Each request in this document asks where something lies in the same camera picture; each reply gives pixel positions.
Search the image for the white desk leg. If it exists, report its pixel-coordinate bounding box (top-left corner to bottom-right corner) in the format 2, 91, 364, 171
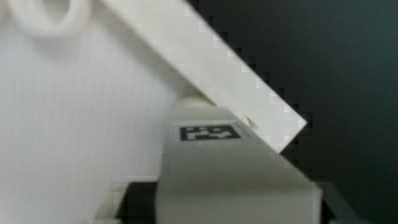
155, 95, 322, 224

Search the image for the white desk top tray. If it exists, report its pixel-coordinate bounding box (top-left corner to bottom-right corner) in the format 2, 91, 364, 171
0, 0, 306, 224

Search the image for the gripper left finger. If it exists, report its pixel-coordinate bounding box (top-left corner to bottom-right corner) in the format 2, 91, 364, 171
94, 181, 157, 224

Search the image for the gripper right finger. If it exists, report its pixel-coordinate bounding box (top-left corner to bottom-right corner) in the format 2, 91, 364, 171
318, 182, 359, 224

